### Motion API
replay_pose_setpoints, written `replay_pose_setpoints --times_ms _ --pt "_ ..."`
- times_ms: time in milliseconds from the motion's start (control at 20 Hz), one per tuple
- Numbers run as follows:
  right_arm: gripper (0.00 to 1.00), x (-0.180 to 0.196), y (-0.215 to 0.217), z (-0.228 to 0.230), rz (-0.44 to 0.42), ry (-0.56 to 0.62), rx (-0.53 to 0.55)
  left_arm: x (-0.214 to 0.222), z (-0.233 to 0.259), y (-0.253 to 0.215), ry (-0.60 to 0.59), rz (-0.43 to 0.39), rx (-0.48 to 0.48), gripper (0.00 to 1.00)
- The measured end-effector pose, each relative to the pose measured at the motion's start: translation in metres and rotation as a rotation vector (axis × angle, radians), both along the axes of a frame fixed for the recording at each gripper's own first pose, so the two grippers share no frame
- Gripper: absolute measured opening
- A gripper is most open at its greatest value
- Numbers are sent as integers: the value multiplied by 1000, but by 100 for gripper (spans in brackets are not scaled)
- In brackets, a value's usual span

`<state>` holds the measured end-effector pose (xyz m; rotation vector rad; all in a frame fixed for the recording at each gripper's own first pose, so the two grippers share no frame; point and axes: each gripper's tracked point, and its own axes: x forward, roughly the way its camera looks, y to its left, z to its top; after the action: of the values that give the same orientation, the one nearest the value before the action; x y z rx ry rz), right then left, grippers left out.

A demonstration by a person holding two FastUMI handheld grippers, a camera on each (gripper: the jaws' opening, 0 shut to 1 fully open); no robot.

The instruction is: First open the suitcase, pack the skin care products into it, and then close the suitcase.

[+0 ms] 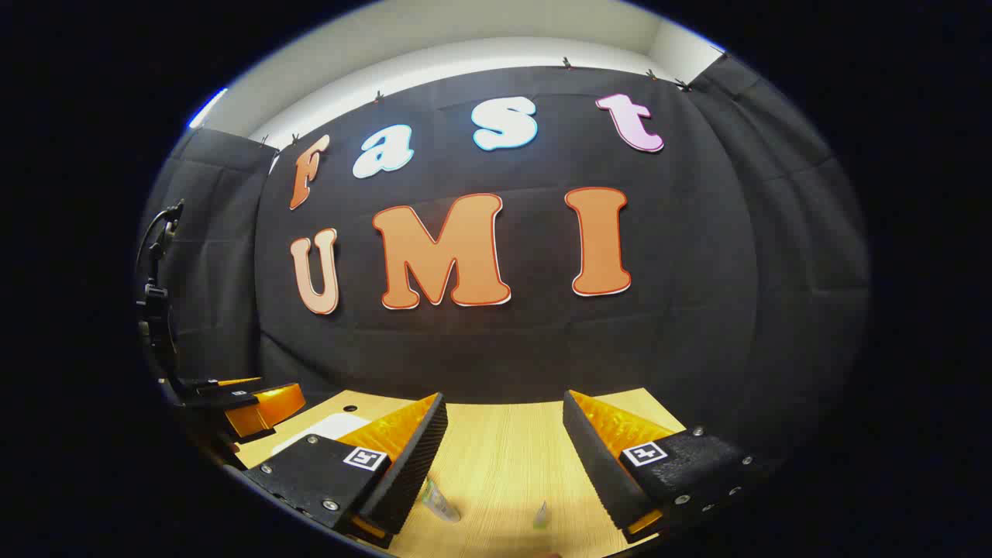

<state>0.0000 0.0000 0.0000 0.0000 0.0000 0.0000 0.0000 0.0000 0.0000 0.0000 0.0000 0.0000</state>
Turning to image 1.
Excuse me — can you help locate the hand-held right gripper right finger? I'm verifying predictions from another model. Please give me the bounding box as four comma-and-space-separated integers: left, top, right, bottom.
562, 389, 777, 543

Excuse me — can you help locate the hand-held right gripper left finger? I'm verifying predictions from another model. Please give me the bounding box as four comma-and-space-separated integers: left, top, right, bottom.
243, 391, 450, 549

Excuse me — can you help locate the pale yellow suitcase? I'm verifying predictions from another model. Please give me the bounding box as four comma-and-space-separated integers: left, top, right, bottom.
271, 412, 373, 456

